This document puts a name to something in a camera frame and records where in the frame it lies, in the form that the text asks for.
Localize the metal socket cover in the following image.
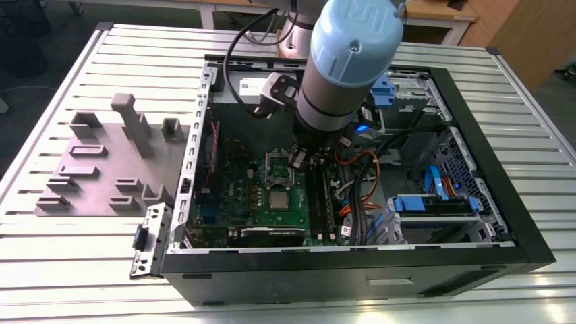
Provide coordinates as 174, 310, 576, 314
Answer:
264, 148, 297, 188

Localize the black RAM slot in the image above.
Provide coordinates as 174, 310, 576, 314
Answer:
304, 161, 325, 241
317, 159, 338, 241

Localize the grey power supply unit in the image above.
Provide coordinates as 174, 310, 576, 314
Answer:
210, 70, 300, 153

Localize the blue plastic drive latch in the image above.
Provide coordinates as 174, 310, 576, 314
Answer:
369, 74, 397, 109

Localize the grey metal drive cage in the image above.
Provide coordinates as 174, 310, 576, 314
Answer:
377, 69, 453, 146

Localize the green motherboard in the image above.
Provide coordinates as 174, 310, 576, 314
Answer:
184, 148, 350, 249

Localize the blue disk carrier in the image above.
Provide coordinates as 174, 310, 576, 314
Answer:
386, 194, 478, 217

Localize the black graphics card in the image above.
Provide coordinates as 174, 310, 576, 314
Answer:
186, 224, 308, 250

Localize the metal disk bay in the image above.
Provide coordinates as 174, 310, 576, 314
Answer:
381, 194, 512, 246

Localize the black open PC case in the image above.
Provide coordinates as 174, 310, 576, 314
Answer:
158, 53, 558, 307

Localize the grey plastic parts rack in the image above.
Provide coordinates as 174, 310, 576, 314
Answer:
33, 93, 192, 217

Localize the wooden desk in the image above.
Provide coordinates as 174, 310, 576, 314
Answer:
402, 0, 478, 47

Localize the wooden cabinet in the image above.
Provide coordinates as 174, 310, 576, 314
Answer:
458, 0, 576, 92

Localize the orange wire bundle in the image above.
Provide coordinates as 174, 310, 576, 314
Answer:
330, 144, 384, 217

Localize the thick black curved cable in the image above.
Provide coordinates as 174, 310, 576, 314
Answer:
372, 124, 450, 159

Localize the blue flat wire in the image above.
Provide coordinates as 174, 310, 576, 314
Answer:
425, 165, 450, 200

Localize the black camera cable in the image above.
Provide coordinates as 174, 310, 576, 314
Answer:
222, 8, 282, 119

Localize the red orange disk wire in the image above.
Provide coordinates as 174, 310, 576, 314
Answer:
442, 175, 461, 199

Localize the grey metal card bracket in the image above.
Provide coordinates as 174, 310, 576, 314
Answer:
129, 202, 174, 280

